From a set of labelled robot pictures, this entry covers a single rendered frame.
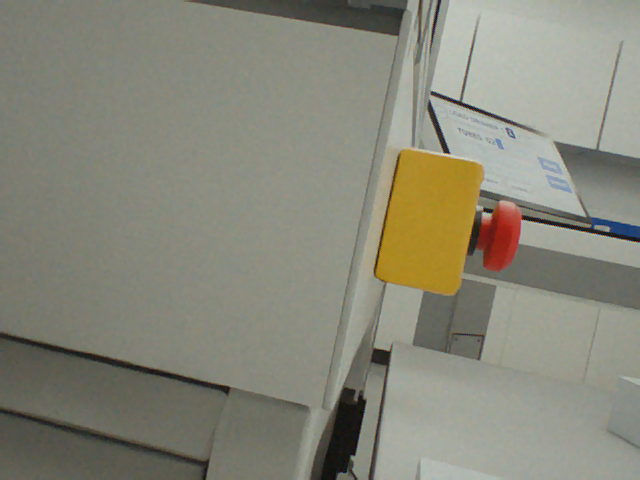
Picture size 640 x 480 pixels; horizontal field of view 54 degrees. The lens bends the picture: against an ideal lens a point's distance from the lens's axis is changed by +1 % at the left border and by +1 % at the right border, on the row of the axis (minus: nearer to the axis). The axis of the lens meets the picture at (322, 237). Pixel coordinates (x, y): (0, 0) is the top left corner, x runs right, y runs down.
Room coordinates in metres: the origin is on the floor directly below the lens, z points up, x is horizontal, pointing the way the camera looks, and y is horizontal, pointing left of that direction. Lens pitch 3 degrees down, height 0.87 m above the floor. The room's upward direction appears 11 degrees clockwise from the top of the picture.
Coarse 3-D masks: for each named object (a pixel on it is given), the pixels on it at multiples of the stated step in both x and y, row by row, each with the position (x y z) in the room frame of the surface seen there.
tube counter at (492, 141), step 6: (486, 138) 1.57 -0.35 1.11; (492, 138) 1.59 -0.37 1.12; (498, 138) 1.61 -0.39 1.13; (492, 144) 1.57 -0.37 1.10; (498, 144) 1.59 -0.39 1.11; (504, 144) 1.61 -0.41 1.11; (510, 144) 1.63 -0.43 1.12; (516, 144) 1.65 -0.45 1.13; (504, 150) 1.59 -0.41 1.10; (510, 150) 1.61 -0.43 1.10; (516, 150) 1.63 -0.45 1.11; (522, 150) 1.65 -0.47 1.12; (528, 150) 1.67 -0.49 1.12; (522, 156) 1.63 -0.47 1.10; (528, 156) 1.65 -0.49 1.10
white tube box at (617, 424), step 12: (624, 384) 0.42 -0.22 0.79; (636, 384) 0.41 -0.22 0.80; (624, 396) 0.42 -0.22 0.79; (636, 396) 0.41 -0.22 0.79; (612, 408) 0.43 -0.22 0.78; (624, 408) 0.42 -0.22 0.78; (636, 408) 0.41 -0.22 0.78; (612, 420) 0.42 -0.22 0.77; (624, 420) 0.41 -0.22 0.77; (636, 420) 0.40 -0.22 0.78; (624, 432) 0.41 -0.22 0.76; (636, 432) 0.40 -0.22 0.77; (636, 444) 0.40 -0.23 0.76
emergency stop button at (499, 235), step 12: (504, 204) 0.34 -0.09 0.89; (492, 216) 0.35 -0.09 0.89; (504, 216) 0.34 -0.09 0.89; (516, 216) 0.34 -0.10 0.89; (480, 228) 0.34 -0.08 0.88; (492, 228) 0.34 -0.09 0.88; (504, 228) 0.33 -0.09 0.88; (516, 228) 0.33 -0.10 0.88; (480, 240) 0.34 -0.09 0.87; (492, 240) 0.34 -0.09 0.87; (504, 240) 0.33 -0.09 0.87; (516, 240) 0.33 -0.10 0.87; (492, 252) 0.34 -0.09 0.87; (504, 252) 0.33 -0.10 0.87; (492, 264) 0.34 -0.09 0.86; (504, 264) 0.34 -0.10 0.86
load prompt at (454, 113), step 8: (448, 112) 1.53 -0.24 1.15; (456, 112) 1.56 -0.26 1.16; (464, 112) 1.58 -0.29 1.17; (456, 120) 1.53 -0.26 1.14; (464, 120) 1.56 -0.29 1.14; (472, 120) 1.58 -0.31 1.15; (480, 120) 1.61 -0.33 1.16; (488, 120) 1.63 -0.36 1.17; (480, 128) 1.58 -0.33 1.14; (488, 128) 1.61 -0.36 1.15; (496, 128) 1.64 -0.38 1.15; (504, 128) 1.66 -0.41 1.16; (512, 128) 1.69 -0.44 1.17; (504, 136) 1.64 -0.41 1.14; (512, 136) 1.66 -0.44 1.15; (520, 136) 1.69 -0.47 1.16
